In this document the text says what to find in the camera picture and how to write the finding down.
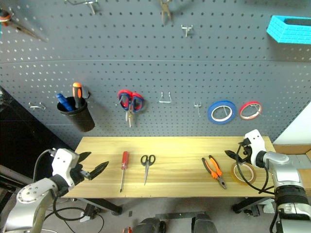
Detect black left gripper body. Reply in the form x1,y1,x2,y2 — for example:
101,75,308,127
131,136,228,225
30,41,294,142
69,162,95,187

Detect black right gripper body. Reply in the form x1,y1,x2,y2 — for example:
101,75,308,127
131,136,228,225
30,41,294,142
235,145,253,164

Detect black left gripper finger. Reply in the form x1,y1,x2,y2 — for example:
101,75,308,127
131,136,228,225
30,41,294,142
78,151,92,163
87,161,109,181

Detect grey metal pegboard wall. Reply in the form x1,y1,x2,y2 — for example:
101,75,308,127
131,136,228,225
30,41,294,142
0,0,311,149

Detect clear yellowish tape roll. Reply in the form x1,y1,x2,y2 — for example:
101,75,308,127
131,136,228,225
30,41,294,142
230,162,257,184

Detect orange and black pliers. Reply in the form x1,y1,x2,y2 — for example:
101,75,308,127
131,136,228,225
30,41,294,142
201,155,228,190

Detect red tape roll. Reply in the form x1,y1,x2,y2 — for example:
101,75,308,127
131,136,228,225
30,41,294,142
239,100,264,121

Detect black plastic cup holder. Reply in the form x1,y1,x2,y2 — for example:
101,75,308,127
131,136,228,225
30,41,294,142
56,96,96,133

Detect black table leg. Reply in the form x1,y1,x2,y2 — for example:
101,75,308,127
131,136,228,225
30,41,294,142
231,197,276,215
81,197,122,216

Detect white power strip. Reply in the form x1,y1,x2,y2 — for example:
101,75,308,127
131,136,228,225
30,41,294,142
79,203,98,223

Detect blue tape roll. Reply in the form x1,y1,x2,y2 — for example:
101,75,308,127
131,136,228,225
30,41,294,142
207,100,238,125

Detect small metal pegboard hook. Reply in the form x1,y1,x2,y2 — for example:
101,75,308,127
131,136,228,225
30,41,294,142
193,101,203,117
180,24,194,38

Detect orange and black screwdriver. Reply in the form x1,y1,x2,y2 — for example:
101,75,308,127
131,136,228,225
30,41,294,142
71,82,84,110

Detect wide metal pegboard hook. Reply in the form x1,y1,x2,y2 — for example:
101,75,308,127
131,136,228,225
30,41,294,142
28,101,47,111
158,91,173,104

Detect dark rounded shape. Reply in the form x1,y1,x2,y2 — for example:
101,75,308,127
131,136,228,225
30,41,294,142
191,212,219,233
133,216,168,233

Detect red and blue scissors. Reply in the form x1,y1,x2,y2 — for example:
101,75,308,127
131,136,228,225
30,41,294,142
117,89,147,129

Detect cyan plastic basket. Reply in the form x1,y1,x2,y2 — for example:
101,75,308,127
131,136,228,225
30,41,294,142
266,15,311,45

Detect large metal pegboard hook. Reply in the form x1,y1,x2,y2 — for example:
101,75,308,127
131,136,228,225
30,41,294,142
64,0,99,15

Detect bare metal pliers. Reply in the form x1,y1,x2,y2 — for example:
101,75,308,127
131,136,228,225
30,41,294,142
158,0,175,25

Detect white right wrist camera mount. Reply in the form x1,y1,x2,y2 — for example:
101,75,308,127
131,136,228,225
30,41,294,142
243,129,266,168

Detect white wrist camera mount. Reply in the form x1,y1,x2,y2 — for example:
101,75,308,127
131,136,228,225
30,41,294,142
243,129,266,168
51,148,80,188

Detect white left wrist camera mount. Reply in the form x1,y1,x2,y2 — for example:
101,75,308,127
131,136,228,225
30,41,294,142
51,148,80,188

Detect red handled screwdriver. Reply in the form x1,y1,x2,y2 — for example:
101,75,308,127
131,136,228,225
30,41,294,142
119,151,130,194

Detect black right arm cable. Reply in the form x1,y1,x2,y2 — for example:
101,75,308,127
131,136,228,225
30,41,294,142
234,145,280,233

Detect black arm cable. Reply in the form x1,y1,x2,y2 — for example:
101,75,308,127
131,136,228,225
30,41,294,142
234,145,280,233
32,149,85,221

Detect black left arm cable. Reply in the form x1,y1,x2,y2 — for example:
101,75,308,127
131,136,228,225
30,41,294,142
32,149,85,221

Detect black handled scissors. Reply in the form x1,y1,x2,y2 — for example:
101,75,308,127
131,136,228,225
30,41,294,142
140,154,156,186

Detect blue handled tool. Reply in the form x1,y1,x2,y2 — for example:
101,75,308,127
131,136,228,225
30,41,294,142
55,93,71,112

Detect orange handled long-nose pliers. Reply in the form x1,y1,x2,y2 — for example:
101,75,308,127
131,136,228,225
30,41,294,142
0,8,47,42

